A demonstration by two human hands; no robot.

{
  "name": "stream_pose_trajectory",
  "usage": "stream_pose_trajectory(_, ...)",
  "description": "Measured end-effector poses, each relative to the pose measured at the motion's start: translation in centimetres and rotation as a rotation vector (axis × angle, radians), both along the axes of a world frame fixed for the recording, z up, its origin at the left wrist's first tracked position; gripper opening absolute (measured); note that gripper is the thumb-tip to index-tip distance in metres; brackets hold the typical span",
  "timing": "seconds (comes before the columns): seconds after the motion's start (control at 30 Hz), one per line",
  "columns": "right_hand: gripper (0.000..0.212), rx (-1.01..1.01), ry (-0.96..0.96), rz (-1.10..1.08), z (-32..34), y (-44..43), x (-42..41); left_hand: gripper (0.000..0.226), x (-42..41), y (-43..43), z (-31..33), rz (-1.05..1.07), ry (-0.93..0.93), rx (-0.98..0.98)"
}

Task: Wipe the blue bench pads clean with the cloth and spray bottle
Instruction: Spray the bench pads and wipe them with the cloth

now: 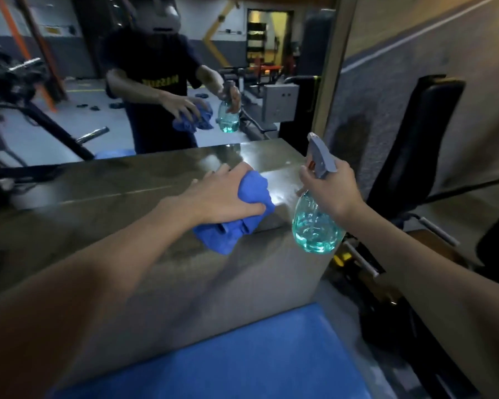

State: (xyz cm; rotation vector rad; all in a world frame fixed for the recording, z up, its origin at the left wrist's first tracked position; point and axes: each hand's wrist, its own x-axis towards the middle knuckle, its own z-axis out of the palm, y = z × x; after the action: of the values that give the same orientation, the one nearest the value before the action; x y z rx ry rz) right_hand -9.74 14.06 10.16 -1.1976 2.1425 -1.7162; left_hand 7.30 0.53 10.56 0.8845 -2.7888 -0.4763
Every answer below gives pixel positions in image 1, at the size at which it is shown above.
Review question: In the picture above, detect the person's left forearm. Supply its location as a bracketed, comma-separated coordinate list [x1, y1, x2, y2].
[0, 199, 192, 399]

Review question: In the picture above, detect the clear spray bottle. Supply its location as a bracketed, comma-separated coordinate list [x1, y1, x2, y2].
[291, 131, 347, 255]

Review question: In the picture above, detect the wall mirror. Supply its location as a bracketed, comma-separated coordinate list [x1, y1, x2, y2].
[0, 0, 338, 169]

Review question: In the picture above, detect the blue microfibre cloth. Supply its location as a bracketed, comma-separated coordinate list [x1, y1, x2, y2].
[192, 170, 276, 256]

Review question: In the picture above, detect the person's right hand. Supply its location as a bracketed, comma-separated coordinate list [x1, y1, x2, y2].
[298, 155, 366, 225]

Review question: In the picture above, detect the blue bench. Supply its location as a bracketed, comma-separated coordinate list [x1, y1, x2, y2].
[49, 303, 373, 399]

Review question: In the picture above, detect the black backrest pad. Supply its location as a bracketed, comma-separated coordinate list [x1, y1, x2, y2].
[365, 74, 466, 219]

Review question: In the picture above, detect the person's left hand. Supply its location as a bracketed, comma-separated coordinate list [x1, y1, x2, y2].
[166, 161, 267, 227]

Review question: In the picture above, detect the black exercise machine frame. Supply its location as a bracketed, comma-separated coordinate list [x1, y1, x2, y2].
[337, 174, 499, 399]

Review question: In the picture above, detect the grey handle grip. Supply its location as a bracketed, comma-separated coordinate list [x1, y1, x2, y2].
[343, 241, 380, 279]
[417, 216, 461, 247]

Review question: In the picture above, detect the grey socket box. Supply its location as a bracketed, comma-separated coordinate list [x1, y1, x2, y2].
[261, 83, 300, 124]

